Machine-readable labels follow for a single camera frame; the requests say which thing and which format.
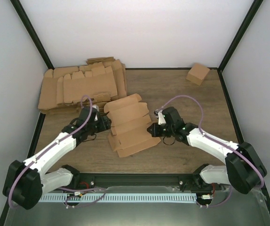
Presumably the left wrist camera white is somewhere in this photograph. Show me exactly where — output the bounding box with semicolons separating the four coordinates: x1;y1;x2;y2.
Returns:
90;105;99;122

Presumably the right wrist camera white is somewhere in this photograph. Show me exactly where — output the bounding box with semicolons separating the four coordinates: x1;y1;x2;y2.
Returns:
154;109;166;125

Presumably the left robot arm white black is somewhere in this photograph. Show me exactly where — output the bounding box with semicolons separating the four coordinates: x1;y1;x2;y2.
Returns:
2;106;111;210

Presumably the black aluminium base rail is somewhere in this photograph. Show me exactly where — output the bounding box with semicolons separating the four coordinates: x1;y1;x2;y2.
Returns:
43;173;230;189

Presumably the light blue slotted cable duct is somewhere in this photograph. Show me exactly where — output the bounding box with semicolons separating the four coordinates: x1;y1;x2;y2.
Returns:
39;193;197;204

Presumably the stack of flat cardboard boxes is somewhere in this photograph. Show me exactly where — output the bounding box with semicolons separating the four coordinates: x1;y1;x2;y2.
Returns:
38;56;127;113

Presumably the black enclosure frame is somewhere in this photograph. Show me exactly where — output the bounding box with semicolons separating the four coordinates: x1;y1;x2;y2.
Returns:
0;0;270;226

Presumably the folded brown cardboard box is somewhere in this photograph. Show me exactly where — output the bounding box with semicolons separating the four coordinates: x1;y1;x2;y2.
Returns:
186;63;210;86

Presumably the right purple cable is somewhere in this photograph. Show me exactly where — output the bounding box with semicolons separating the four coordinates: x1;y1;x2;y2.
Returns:
154;95;265;209

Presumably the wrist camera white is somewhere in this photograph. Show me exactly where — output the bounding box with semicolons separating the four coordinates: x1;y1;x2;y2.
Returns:
90;105;99;122
154;109;166;125

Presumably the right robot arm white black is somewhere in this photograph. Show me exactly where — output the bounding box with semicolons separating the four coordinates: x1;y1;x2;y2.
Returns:
147;107;267;194

